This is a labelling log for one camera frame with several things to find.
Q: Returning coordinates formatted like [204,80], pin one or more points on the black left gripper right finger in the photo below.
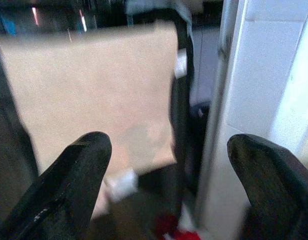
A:
[276,190]

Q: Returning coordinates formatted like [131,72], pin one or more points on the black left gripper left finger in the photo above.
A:
[66,190]

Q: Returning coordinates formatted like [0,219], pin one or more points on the small white box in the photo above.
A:
[122,183]

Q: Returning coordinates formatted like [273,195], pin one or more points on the white door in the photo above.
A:
[259,82]

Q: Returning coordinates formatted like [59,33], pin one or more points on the red cloth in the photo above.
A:
[173,228]

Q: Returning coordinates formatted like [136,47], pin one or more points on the black upright frame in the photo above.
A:
[183,100]

